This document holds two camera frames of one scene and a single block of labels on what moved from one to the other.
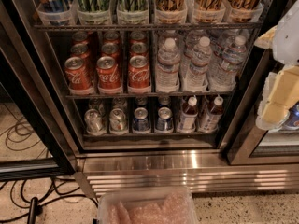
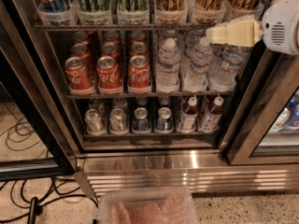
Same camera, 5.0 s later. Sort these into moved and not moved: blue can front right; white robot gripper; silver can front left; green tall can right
Moved: white robot gripper
Not moved: blue can front right; green tall can right; silver can front left
